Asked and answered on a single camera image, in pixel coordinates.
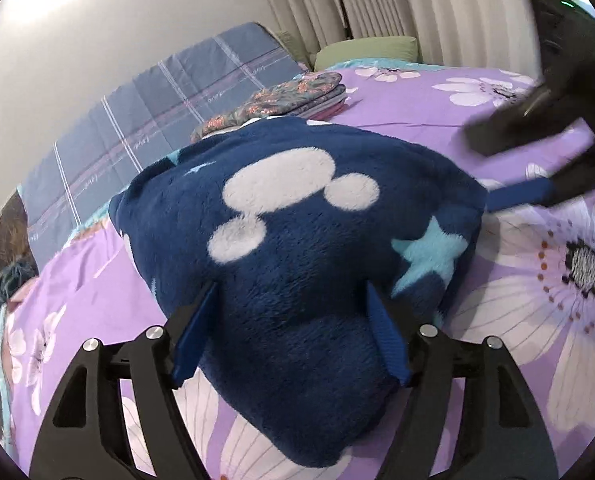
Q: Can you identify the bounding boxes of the green pillow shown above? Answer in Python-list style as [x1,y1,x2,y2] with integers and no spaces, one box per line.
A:
[276,30,423,73]

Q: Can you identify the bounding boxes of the beige pleated curtain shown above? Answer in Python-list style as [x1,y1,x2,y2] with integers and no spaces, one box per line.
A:
[250,0,575,63]

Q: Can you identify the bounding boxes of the navy fleece garment white spots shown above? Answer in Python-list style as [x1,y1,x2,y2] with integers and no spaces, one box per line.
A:
[108,115,489,470]

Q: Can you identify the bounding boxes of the stack of folded floral clothes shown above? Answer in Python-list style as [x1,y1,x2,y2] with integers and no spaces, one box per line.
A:
[190,71,352,144]

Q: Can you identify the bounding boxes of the blue plaid headboard cover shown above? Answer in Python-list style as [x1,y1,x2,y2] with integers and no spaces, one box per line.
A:
[18,21,312,273]

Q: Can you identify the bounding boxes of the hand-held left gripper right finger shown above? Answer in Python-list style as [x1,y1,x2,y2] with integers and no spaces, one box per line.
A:
[366,284,561,480]

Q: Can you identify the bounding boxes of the purple floral bed sheet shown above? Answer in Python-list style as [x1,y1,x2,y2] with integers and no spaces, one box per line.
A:
[0,57,595,480]

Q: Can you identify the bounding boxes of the brown printed blanket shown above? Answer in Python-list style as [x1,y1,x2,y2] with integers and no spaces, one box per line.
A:
[0,192,42,436]

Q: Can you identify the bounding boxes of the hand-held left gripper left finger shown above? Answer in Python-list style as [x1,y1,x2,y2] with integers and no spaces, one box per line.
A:
[28,280,219,480]

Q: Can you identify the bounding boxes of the dark blue knitted cloth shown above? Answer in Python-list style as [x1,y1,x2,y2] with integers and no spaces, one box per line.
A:
[0,259,42,348]

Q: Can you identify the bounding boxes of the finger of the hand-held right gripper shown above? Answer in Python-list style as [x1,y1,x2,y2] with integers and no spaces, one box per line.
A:
[464,82,595,157]
[486,147,595,211]

